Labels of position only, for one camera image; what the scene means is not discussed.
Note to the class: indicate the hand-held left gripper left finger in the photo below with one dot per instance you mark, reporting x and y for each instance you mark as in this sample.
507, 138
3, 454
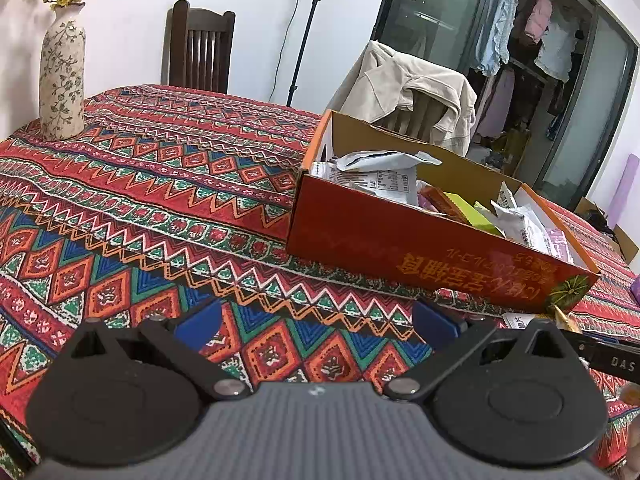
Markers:
200, 322

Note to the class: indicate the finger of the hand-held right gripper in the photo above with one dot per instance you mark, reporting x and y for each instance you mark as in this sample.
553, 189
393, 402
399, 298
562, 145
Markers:
592, 337

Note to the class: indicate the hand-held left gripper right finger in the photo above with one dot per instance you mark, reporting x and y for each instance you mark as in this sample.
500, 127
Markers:
432, 322

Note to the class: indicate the white gold-edged snack packet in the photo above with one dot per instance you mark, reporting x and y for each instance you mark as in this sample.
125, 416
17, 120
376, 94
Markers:
567, 319

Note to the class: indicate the orange cardboard box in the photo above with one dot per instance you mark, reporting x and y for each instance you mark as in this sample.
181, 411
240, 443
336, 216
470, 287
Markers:
380, 240

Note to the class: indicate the white red-print snack packet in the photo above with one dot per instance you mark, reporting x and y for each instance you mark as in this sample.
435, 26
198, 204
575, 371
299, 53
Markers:
370, 185

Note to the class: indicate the person's right hand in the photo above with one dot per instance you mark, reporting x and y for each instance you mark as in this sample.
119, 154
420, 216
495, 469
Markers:
631, 395

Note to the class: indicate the lime green snack packet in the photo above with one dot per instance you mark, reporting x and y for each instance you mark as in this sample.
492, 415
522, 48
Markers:
472, 215

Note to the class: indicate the open brown cardboard box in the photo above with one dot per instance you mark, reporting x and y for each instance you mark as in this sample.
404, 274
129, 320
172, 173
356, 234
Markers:
600, 220

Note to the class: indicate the red orange snack packet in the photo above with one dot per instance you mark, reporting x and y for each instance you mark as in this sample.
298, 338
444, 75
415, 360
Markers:
442, 202

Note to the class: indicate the patterned red tablecloth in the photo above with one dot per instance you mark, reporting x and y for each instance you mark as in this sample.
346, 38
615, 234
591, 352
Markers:
150, 210

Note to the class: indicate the purple yoga mat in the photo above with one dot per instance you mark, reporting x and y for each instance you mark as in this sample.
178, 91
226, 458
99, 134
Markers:
625, 190

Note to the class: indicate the white grey-print snack packet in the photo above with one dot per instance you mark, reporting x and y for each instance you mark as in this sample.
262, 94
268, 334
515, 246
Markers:
385, 160

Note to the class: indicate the brown wooden chair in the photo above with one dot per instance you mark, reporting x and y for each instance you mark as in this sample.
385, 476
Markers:
417, 117

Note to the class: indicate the frosted glass sliding door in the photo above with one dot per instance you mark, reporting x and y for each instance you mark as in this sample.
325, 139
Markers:
585, 120

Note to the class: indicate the pale hanging clothes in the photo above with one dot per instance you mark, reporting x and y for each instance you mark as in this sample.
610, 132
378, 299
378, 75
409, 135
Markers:
497, 105

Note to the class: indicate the beige jacket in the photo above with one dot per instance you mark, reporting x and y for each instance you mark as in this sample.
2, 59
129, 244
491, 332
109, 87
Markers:
390, 85

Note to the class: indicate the dark wooden chair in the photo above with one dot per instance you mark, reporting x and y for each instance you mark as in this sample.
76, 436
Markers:
200, 50

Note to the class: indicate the floral ceramic vase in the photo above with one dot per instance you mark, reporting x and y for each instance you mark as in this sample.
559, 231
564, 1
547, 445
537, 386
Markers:
62, 80

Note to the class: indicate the white hanging blouse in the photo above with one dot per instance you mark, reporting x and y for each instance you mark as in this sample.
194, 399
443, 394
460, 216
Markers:
556, 52

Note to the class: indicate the light blue hanging shirt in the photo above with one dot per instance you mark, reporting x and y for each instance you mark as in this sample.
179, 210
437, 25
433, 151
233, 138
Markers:
497, 30

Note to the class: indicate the black studio light stand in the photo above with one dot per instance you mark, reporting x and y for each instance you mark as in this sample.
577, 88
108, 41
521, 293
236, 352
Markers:
307, 35

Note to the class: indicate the dark framed glass door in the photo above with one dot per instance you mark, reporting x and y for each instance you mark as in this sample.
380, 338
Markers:
430, 5

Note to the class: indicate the pink hanging garment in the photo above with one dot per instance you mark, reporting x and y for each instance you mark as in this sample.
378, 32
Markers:
539, 20

